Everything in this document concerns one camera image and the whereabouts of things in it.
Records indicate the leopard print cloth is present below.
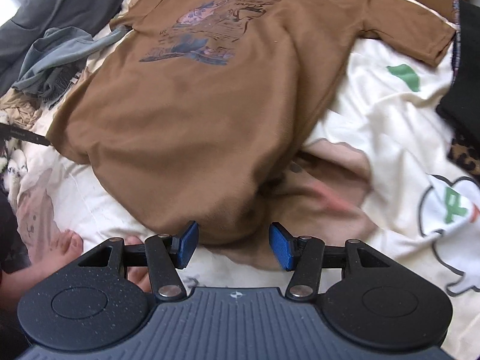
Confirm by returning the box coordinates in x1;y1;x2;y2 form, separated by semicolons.
448;133;480;181

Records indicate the black folded garment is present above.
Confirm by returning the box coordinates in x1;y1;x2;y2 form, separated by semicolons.
437;0;479;148

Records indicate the brown printed t-shirt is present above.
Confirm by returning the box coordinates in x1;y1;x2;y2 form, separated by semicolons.
47;0;454;245

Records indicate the dark grey pillow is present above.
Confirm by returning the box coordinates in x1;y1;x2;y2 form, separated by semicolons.
1;0;123;94

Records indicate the beige cloth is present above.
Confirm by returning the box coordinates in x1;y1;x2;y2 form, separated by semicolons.
0;88;42;130

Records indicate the blue denim garment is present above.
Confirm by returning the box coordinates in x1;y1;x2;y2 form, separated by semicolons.
12;25;129;102

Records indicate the white fluffy spotted fabric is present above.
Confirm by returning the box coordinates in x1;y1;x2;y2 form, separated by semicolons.
1;138;28;195

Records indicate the cream bear print bedsheet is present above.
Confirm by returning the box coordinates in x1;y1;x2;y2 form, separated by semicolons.
6;0;480;360

